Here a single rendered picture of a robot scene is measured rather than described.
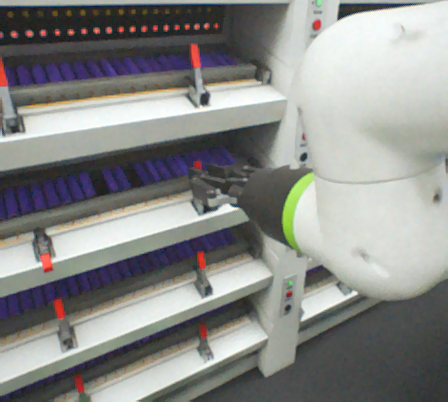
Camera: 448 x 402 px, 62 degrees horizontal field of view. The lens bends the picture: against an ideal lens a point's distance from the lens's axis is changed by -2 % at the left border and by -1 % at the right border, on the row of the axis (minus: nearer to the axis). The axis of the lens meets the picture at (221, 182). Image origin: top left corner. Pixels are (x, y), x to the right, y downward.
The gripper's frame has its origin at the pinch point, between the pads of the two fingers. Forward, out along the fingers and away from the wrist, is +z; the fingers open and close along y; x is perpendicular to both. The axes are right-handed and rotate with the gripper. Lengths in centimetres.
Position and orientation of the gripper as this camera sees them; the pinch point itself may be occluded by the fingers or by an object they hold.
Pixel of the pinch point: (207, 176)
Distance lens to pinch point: 62.8
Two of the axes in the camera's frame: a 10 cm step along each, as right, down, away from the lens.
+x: -1.1, -9.6, -2.5
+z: -4.8, -1.7, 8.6
